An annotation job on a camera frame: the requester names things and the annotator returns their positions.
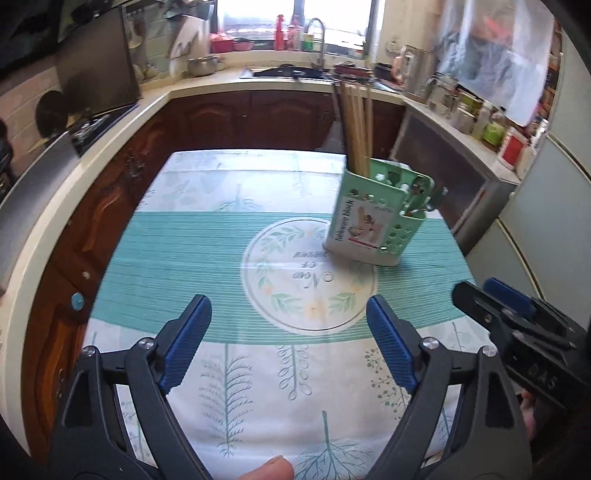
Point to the grey refrigerator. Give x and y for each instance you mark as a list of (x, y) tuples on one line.
[(545, 207)]

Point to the green lidded jar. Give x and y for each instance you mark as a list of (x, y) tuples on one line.
[(468, 100)]

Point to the green detergent bottle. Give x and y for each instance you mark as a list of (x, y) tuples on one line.
[(308, 42)]

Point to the steel faucet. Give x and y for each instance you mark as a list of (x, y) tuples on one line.
[(322, 46)]

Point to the red spray bottle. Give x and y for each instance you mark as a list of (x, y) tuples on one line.
[(280, 34)]

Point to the white plastic bottle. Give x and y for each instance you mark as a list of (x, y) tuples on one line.
[(481, 120)]

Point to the small steel pot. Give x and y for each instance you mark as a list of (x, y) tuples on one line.
[(203, 66)]

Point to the small pink bowl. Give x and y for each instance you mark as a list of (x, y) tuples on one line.
[(242, 45)]

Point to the green plastic utensil holder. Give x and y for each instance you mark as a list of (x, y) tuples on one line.
[(392, 235)]

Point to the steel electric kettle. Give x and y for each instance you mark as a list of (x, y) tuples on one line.
[(413, 69)]

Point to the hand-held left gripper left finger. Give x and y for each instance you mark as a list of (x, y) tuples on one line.
[(184, 341)]

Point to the kitchen window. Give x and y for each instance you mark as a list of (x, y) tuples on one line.
[(258, 14)]

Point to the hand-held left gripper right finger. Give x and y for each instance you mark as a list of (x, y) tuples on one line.
[(392, 341)]

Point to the white canister red label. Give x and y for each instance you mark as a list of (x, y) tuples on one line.
[(512, 148)]

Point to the grey cup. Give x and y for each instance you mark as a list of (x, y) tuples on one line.
[(461, 121)]

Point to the brown wooden lower cabinets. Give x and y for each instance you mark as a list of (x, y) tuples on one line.
[(207, 120)]

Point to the person's left hand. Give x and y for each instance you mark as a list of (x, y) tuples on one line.
[(270, 470)]

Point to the person's right hand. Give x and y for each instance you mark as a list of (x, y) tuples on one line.
[(528, 410)]

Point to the white kitchen countertop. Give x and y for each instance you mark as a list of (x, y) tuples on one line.
[(152, 99)]

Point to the pink detergent bottle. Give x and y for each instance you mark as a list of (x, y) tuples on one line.
[(294, 34)]

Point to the glass pitcher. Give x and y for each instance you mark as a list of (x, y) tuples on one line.
[(441, 92)]

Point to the translucent plastic curtain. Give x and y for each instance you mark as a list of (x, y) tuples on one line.
[(498, 60)]

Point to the white wall outlet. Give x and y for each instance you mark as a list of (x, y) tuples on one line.
[(392, 45)]

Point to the green label bottle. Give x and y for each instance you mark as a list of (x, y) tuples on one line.
[(494, 133)]

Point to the steel kitchen sink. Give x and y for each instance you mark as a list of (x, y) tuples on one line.
[(247, 76)]

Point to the red pan with dishes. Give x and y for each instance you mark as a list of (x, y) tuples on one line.
[(351, 70)]

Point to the white cutting board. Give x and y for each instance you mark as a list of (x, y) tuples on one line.
[(184, 39)]

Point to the round black pan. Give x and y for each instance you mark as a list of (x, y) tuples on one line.
[(51, 113)]

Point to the bundle of wooden chopsticks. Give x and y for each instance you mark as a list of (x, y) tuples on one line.
[(355, 138)]

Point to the teal leaf print tablecloth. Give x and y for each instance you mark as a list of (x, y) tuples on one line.
[(184, 258)]

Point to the black range hood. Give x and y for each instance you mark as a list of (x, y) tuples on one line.
[(27, 41)]

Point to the large pink bowl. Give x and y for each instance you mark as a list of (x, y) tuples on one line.
[(221, 44)]

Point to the black gas stove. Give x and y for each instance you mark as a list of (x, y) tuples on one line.
[(97, 127)]

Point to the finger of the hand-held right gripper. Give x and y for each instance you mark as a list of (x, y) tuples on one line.
[(471, 297), (508, 295)]

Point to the black wok with lid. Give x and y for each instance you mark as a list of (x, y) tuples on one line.
[(286, 71)]

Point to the large metal spoon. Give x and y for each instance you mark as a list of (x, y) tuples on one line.
[(436, 198)]

